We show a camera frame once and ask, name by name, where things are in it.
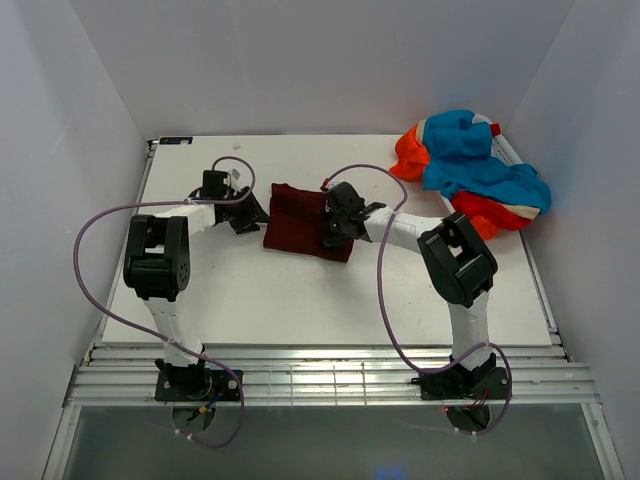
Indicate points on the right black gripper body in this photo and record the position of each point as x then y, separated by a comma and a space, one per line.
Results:
335, 234

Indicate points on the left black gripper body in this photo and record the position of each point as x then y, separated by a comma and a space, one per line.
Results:
240, 209

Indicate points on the dark red t shirt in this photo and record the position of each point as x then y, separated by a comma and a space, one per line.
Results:
296, 224

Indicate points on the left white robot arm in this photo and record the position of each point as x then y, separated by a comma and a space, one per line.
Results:
157, 266

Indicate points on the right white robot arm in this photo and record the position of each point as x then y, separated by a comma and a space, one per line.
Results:
460, 267

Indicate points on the blue label sticker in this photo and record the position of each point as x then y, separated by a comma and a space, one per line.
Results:
175, 140

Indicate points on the blue t shirt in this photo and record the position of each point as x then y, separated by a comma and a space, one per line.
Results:
461, 160

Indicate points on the orange t shirt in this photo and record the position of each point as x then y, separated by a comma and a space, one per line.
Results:
487, 216

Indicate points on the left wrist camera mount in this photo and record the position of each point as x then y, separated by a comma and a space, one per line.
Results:
233, 175

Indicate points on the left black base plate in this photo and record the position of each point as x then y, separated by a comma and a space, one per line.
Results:
200, 386

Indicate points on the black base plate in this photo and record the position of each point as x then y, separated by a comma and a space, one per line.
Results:
456, 385
200, 386

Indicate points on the aluminium frame rails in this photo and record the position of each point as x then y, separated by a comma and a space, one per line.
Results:
124, 375

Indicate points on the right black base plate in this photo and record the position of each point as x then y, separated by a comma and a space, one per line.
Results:
456, 385

